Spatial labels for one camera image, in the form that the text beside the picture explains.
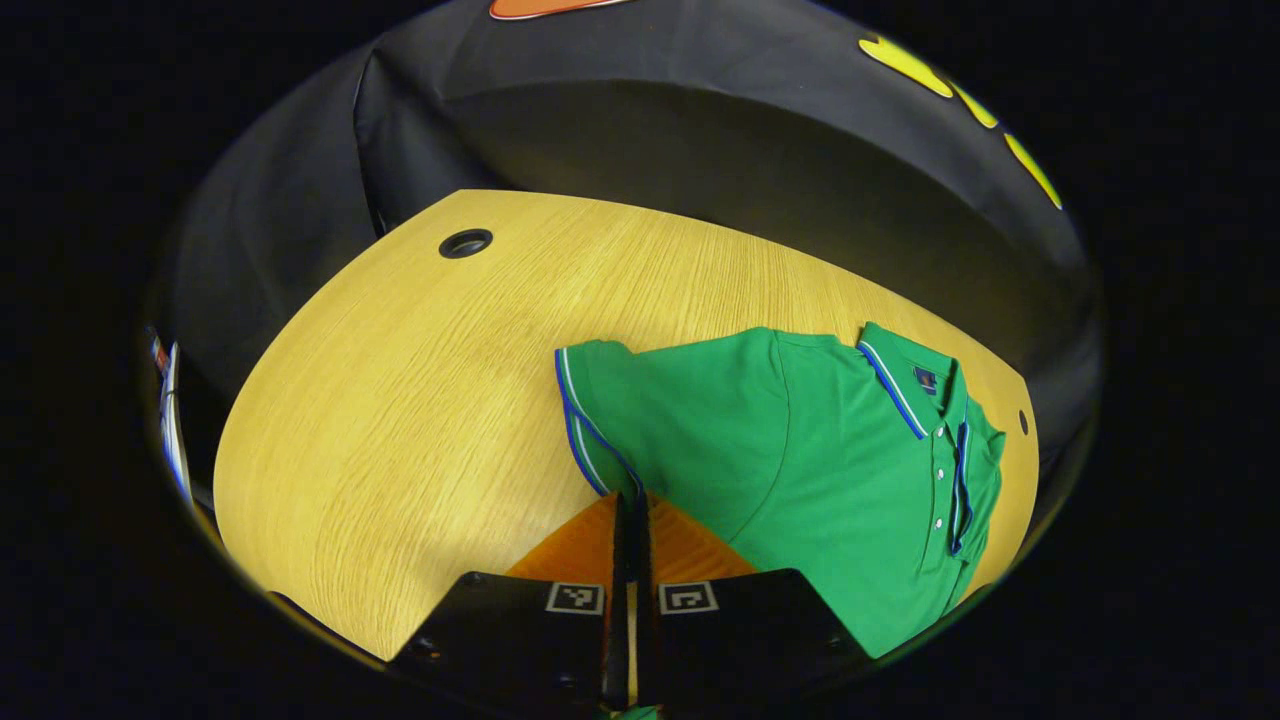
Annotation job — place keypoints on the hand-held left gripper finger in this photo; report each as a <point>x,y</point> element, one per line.
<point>620,560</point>
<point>642,560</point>

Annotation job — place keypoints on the green T-shirt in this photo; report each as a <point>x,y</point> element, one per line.
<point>820,480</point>

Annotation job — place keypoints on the cluttered lab equipment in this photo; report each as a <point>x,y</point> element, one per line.
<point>172,430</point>

